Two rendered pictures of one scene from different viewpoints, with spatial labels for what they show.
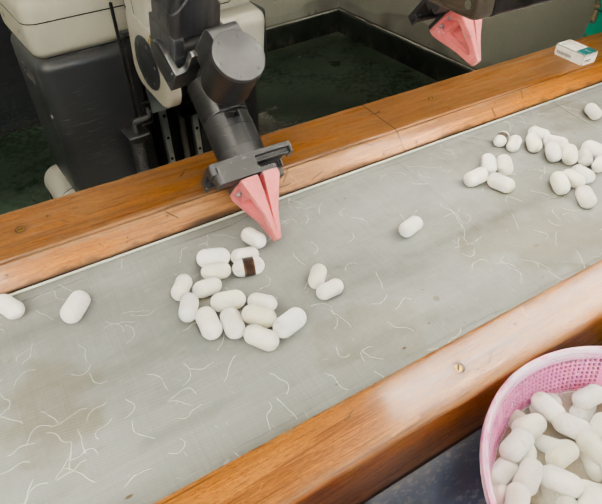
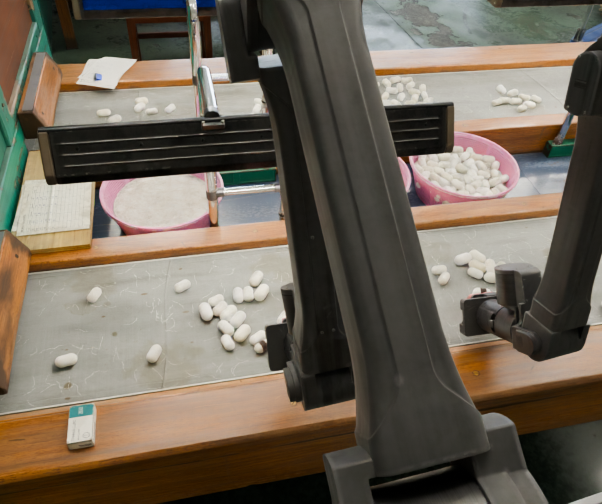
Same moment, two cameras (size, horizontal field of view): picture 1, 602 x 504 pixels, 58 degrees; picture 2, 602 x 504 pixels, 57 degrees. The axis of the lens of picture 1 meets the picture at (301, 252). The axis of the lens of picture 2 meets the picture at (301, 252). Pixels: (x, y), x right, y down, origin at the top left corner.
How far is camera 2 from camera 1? 128 cm
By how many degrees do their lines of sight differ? 91
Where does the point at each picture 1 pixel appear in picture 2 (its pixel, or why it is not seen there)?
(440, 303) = not seen: hidden behind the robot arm
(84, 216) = (592, 346)
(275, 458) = (476, 211)
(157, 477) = (517, 229)
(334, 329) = (440, 256)
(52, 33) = not seen: outside the picture
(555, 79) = (145, 398)
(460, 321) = not seen: hidden behind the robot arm
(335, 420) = (452, 214)
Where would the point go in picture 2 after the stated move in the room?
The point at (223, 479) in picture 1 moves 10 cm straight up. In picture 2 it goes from (495, 211) to (509, 175)
